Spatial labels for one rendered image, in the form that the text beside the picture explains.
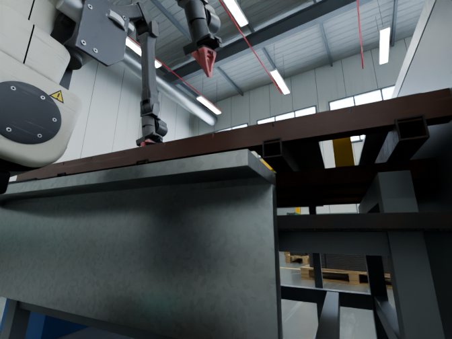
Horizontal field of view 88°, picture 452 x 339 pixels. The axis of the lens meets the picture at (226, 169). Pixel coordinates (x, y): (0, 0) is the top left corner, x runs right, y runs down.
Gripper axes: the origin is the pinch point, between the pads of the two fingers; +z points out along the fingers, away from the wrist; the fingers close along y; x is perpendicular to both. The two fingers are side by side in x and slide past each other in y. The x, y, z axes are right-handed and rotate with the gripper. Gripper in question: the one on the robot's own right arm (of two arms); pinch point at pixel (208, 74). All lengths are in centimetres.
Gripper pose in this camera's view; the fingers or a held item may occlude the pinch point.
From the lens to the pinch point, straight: 75.7
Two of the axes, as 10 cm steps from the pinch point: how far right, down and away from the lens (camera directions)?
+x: -4.9, 2.2, -8.5
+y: -8.5, 1.3, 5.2
